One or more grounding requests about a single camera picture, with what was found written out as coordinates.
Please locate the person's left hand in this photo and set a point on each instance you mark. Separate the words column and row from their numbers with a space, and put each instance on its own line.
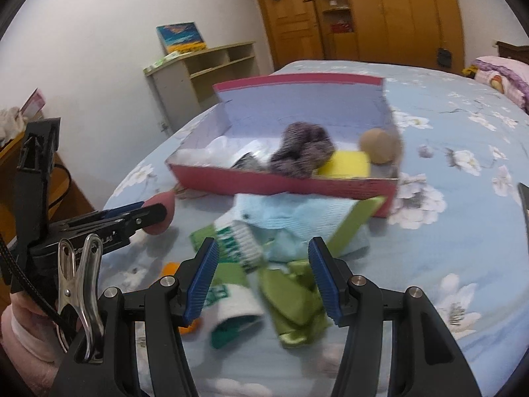
column 24, row 335

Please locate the grey patterned cloth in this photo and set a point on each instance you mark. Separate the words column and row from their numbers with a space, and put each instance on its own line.
column 252, row 162

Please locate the black smartphone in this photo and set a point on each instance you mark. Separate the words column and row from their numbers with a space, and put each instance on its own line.
column 525, row 202

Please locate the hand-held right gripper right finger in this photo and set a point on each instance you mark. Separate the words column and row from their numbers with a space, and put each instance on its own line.
column 324, row 281

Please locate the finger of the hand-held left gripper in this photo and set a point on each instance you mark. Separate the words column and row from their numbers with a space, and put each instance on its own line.
column 148, row 215
column 120, row 213

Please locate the olive green sock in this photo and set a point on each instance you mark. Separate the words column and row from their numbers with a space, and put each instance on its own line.
column 289, row 297

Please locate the yellow plush toy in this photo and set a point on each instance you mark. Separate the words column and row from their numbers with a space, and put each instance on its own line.
column 469, row 70

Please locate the light blue cloth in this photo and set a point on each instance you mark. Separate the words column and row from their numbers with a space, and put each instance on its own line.
column 289, row 215

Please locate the wooden door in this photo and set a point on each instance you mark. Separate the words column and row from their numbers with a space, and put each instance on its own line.
column 289, row 29

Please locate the dark wooden headboard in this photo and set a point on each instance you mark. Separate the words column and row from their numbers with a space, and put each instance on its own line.
column 514, row 49

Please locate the blue and yellow painting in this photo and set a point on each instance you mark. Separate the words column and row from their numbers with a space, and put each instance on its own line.
column 182, row 37

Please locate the wooden wardrobe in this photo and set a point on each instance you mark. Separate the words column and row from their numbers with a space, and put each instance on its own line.
column 405, row 16

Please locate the pink cardboard box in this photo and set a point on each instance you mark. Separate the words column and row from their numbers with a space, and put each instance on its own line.
column 289, row 103

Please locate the orange cloth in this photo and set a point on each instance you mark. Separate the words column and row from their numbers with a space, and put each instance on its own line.
column 169, row 269

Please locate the purple ruffled pillow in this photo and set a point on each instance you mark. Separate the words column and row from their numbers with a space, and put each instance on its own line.
column 504, row 63

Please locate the metal spring clip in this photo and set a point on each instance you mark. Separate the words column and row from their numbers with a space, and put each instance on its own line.
column 68, row 289

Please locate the yellow sponge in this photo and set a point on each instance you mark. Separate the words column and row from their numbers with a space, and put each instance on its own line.
column 347, row 165

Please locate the black hanging bag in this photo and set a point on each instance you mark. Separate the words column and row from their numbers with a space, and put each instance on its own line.
column 444, row 58

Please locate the red basket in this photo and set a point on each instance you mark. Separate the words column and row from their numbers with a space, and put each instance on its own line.
column 342, row 28

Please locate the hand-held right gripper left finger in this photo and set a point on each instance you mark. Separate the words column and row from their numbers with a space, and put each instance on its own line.
column 202, row 281

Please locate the brown wooden desk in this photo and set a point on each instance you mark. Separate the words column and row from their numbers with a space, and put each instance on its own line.
column 74, row 198

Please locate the green and white packet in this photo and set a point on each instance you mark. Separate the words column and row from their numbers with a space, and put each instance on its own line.
column 167, row 60

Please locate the beige shelf unit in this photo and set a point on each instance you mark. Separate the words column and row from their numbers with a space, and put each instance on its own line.
column 173, row 91

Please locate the pink soft ball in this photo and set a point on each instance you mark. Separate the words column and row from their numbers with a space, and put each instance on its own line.
column 163, row 225

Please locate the beige sock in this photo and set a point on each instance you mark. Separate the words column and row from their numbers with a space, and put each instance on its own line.
column 378, row 144

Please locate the pink book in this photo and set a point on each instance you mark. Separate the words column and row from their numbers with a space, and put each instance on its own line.
column 35, row 103

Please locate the white mesh cloth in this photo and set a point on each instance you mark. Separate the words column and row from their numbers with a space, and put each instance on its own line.
column 215, row 153

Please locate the white cloth heap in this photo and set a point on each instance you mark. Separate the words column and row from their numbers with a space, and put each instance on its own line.
column 10, row 124

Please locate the bed with floral blue sheet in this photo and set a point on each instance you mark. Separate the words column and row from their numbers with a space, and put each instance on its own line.
column 434, row 235

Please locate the checkered bear print pillow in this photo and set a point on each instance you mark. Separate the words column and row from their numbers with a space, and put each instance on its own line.
column 496, row 82

